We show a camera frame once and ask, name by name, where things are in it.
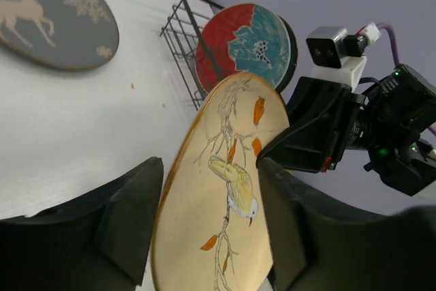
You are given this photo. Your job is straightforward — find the black wire dish rack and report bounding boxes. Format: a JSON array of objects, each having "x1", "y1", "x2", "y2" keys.
[{"x1": 159, "y1": 0, "x2": 224, "y2": 110}]

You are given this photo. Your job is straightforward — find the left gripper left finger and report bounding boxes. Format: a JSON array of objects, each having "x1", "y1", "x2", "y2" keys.
[{"x1": 1, "y1": 157, "x2": 164, "y2": 291}]

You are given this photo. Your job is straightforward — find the orange woven basket plate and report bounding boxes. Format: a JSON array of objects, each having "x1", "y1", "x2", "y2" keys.
[{"x1": 277, "y1": 17, "x2": 298, "y2": 93}]

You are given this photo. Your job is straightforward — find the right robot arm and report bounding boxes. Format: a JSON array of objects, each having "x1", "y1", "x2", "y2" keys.
[{"x1": 260, "y1": 64, "x2": 435, "y2": 196}]

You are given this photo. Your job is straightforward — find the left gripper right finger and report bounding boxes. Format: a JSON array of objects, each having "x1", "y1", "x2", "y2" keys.
[{"x1": 257, "y1": 158, "x2": 435, "y2": 290}]

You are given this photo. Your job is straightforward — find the beige bird branch plate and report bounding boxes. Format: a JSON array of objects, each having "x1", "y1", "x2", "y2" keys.
[{"x1": 151, "y1": 73, "x2": 289, "y2": 290}]

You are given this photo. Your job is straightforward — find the grey deer plate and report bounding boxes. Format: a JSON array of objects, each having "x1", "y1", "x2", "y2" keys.
[{"x1": 1, "y1": 0, "x2": 120, "y2": 71}]

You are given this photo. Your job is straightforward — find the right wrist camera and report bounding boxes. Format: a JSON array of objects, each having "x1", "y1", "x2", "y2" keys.
[{"x1": 306, "y1": 22, "x2": 381, "y2": 90}]

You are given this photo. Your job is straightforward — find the red and teal floral plate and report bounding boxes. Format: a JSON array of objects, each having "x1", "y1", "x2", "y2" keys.
[{"x1": 196, "y1": 3, "x2": 290, "y2": 92}]

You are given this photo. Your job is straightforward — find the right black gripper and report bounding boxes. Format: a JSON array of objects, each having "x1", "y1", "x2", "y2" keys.
[{"x1": 256, "y1": 64, "x2": 435, "y2": 196}]

